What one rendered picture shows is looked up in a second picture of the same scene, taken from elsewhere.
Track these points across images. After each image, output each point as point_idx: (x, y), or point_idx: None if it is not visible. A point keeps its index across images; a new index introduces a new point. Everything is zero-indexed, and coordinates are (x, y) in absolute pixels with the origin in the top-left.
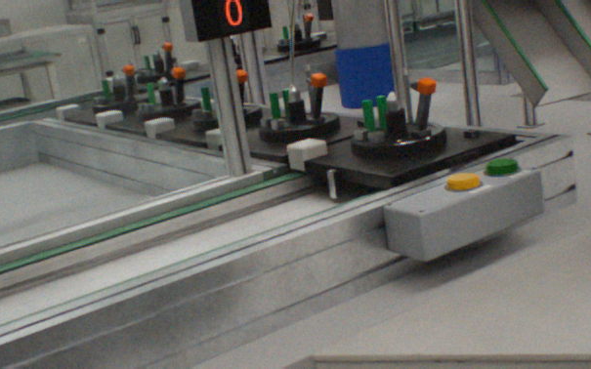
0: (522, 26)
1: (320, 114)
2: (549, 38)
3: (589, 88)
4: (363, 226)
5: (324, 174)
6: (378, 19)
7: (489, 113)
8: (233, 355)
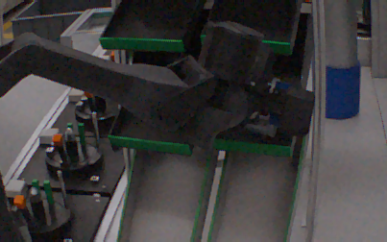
0: (180, 176)
1: (92, 154)
2: (194, 198)
3: None
4: None
5: None
6: (337, 47)
7: (336, 181)
8: None
